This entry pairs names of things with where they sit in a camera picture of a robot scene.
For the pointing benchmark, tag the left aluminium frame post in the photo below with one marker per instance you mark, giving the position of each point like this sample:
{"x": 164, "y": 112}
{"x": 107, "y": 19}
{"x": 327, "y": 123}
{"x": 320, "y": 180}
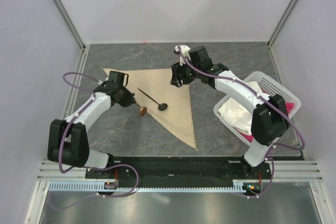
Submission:
{"x": 68, "y": 22}

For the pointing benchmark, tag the black spoon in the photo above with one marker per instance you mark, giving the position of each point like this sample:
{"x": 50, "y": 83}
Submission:
{"x": 161, "y": 106}

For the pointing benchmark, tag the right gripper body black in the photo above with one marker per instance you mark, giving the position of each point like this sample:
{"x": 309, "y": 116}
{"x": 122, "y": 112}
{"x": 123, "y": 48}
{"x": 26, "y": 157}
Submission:
{"x": 187, "y": 75}

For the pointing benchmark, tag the white cloth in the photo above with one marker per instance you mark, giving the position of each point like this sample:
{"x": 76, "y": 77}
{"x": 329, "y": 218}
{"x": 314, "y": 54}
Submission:
{"x": 236, "y": 111}

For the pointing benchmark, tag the white plastic basket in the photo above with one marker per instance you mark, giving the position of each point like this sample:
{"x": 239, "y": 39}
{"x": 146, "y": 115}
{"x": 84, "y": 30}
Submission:
{"x": 267, "y": 85}

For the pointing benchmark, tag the grey slotted cable duct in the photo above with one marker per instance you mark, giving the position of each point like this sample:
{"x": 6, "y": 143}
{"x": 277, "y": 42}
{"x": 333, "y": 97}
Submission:
{"x": 103, "y": 187}

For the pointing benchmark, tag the pink cloth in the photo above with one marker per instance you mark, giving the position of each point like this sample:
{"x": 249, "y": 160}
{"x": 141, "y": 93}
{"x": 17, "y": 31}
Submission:
{"x": 249, "y": 137}

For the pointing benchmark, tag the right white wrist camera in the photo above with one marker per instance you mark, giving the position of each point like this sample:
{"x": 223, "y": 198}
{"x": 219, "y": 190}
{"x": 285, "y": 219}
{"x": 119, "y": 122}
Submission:
{"x": 183, "y": 52}

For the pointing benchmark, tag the aluminium frame post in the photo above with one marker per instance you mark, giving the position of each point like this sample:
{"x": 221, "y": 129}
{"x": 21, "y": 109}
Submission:
{"x": 68, "y": 22}
{"x": 283, "y": 19}

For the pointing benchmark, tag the beige cloth napkin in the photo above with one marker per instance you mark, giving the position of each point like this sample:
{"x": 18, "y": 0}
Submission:
{"x": 168, "y": 132}

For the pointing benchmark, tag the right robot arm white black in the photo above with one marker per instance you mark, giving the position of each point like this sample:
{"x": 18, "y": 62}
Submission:
{"x": 269, "y": 113}

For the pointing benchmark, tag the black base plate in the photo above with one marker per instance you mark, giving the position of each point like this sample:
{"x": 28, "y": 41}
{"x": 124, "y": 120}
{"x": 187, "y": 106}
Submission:
{"x": 181, "y": 171}

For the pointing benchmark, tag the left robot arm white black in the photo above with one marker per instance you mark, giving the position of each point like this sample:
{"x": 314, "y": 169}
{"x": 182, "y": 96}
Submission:
{"x": 68, "y": 143}

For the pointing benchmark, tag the right aluminium frame post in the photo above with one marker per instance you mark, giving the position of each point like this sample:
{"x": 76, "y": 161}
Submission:
{"x": 283, "y": 19}

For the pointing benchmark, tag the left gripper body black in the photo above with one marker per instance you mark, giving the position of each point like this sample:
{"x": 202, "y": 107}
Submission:
{"x": 122, "y": 102}

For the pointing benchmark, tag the copper spoon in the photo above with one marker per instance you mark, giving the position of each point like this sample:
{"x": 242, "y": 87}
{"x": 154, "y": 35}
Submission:
{"x": 142, "y": 110}

